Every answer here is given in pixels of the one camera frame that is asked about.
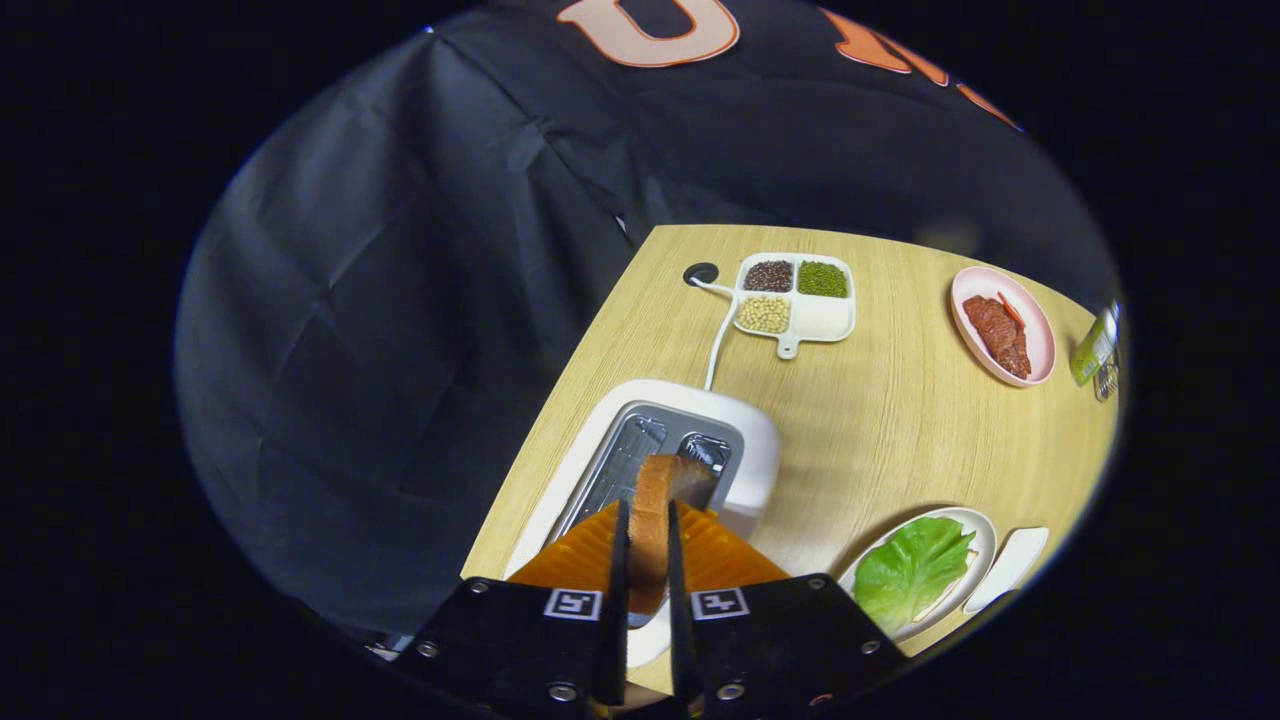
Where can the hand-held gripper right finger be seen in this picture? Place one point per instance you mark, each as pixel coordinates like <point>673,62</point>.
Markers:
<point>780,650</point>

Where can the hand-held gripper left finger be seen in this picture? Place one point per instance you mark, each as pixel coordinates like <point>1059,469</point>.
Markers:
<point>520,650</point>

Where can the green lettuce leaf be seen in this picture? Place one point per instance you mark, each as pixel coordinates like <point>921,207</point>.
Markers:
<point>910,575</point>

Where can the plain bread slice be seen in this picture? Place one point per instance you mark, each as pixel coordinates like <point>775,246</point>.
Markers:
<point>650,530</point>

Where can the white toaster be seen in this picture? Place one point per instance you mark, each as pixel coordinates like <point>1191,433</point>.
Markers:
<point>750,450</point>

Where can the round white plate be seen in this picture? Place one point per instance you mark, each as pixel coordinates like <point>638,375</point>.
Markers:
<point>985,535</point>

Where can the oblong white plate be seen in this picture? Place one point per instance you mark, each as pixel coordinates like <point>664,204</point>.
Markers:
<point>1010,565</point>

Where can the black backdrop cloth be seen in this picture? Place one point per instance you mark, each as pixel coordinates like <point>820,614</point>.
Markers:
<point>400,350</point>

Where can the divided white seasoning dish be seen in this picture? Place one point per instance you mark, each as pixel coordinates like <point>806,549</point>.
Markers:
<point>825,320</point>

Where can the brown meat pieces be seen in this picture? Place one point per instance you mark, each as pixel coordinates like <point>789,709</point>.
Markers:
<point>995,330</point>

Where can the pink plate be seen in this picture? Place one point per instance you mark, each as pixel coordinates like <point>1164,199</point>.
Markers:
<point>1040,345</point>

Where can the red meat strip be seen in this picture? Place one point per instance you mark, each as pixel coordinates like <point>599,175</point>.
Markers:
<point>1010,310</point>

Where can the silver green drink bottle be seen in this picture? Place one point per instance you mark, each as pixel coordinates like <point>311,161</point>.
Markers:
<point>1092,350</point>

